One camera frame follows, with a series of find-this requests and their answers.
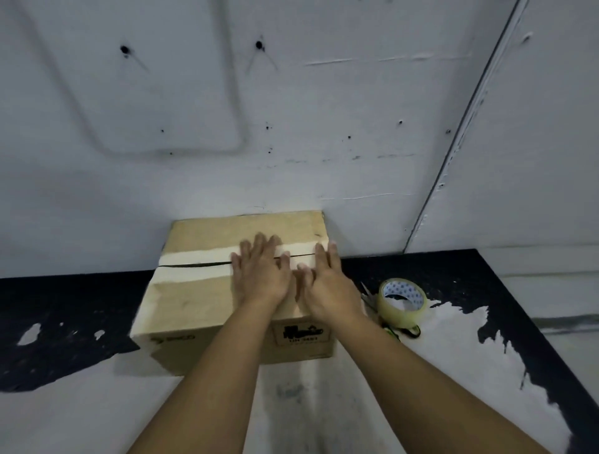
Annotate person's left hand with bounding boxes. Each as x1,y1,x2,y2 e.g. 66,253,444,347
230,232,294,308

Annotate person's right hand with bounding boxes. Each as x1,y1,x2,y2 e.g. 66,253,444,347
296,241,367,324

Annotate brown cardboard box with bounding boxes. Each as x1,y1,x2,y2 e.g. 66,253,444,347
129,210,338,376

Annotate person's right forearm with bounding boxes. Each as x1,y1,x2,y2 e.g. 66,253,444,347
321,314,552,454

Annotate person's left forearm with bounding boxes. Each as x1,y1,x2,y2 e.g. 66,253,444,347
127,302,287,454

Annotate clear packing tape roll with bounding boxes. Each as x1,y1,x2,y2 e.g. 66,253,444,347
377,278,429,331

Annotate green black handled scissors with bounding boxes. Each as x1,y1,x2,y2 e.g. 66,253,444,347
360,282,422,341

